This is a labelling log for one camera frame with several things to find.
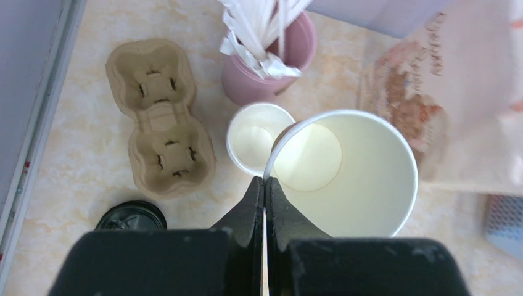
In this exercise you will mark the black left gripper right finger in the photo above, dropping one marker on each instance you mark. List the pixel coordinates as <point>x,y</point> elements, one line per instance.
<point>304,260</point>

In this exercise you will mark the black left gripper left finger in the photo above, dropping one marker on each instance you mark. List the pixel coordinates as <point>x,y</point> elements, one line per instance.
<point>225,259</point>

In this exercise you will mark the brown paper coffee cup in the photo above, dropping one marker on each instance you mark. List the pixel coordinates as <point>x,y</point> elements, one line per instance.
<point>349,172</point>

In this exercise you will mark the cream paper takeout bag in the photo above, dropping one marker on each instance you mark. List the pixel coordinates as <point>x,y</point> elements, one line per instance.
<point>453,88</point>

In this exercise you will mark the stack of black lids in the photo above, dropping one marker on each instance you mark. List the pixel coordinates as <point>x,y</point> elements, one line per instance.
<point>135,215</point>

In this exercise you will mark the brown pulp cup carrier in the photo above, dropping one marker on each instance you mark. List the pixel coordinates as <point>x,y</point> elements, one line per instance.
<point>170,151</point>

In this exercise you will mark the stack of brown paper cups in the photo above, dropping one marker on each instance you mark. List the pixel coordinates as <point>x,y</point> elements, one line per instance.
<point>252,132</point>

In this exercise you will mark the pink straw holder cup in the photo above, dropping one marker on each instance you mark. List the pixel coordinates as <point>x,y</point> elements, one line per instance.
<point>246,80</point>

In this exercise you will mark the white plastic basket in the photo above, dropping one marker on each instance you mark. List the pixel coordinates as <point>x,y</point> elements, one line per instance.
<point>503,227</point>

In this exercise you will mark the white wrapped straws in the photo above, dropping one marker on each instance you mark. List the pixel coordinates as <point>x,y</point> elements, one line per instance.
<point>257,32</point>

